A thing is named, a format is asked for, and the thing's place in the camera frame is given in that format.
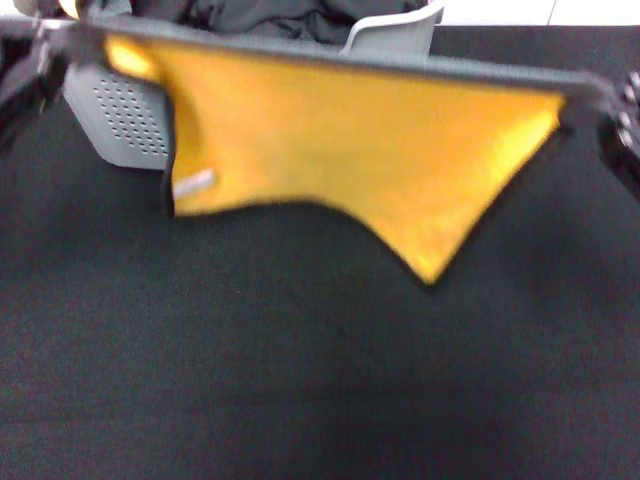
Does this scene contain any grey perforated plastic storage box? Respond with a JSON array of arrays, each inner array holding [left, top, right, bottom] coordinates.
[[62, 0, 446, 174]]

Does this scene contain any black tablecloth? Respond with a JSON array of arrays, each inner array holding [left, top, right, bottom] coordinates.
[[0, 24, 640, 480]]

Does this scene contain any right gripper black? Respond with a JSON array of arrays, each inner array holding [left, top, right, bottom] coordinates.
[[595, 69, 640, 197]]

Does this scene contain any orange grey towel black trim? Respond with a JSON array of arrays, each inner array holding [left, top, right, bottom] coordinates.
[[74, 22, 609, 291]]

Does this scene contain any crumpled orange grey towel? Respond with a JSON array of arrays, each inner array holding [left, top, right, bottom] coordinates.
[[54, 0, 134, 21]]

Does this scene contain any black cloth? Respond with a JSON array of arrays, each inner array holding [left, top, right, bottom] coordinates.
[[172, 0, 431, 46]]

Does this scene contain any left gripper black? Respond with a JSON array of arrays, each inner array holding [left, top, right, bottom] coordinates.
[[0, 25, 76, 149]]

